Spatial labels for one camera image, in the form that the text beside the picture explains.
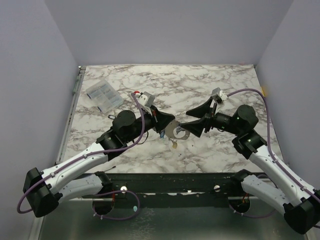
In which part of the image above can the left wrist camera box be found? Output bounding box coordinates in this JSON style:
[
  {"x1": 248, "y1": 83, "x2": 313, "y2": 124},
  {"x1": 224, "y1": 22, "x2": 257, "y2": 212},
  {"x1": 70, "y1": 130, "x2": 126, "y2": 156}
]
[{"x1": 138, "y1": 91, "x2": 155, "y2": 108}]

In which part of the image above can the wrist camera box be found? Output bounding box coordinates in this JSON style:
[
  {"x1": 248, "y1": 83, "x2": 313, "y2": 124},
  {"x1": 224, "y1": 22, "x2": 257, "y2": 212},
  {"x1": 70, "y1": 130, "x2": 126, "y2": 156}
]
[
  {"x1": 211, "y1": 87, "x2": 229, "y2": 104},
  {"x1": 138, "y1": 91, "x2": 155, "y2": 108}
]

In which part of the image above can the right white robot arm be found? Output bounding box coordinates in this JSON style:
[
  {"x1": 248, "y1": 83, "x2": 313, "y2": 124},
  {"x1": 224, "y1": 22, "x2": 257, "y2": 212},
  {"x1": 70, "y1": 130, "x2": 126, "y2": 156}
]
[{"x1": 181, "y1": 99, "x2": 320, "y2": 235}]

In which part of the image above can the aluminium extrusion rail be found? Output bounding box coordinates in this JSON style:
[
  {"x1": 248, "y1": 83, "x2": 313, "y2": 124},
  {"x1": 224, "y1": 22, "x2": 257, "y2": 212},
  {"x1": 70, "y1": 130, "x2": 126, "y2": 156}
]
[{"x1": 41, "y1": 194, "x2": 85, "y2": 201}]

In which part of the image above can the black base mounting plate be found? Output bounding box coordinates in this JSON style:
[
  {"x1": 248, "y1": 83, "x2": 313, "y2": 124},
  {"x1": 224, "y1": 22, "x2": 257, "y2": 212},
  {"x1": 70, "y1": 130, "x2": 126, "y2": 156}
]
[{"x1": 51, "y1": 171, "x2": 276, "y2": 208}]

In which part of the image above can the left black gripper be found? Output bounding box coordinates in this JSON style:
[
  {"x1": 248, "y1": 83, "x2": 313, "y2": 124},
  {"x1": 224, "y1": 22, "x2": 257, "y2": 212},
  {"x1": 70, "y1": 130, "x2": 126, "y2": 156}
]
[{"x1": 125, "y1": 104, "x2": 175, "y2": 144}]

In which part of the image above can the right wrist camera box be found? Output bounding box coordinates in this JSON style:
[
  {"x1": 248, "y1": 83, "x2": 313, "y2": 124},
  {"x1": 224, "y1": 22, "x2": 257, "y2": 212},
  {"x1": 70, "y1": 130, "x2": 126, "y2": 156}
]
[{"x1": 211, "y1": 87, "x2": 229, "y2": 104}]

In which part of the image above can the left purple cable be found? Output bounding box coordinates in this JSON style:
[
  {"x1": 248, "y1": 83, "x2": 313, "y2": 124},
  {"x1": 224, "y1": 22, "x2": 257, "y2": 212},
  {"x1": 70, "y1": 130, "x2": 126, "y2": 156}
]
[{"x1": 16, "y1": 91, "x2": 148, "y2": 221}]

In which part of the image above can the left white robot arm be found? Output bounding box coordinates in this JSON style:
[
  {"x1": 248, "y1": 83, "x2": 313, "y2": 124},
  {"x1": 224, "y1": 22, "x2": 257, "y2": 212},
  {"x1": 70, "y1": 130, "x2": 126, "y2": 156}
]
[{"x1": 17, "y1": 106, "x2": 175, "y2": 218}]

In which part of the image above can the clear plastic organizer box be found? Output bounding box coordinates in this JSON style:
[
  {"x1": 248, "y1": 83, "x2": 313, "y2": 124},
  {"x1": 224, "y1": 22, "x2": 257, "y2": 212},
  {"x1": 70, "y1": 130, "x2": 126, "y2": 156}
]
[{"x1": 85, "y1": 79, "x2": 124, "y2": 113}]

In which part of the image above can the keyring bunch with keys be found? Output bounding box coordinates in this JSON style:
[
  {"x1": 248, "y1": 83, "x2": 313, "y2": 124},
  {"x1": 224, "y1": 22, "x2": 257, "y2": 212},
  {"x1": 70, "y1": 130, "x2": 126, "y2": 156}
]
[{"x1": 160, "y1": 120, "x2": 190, "y2": 150}]

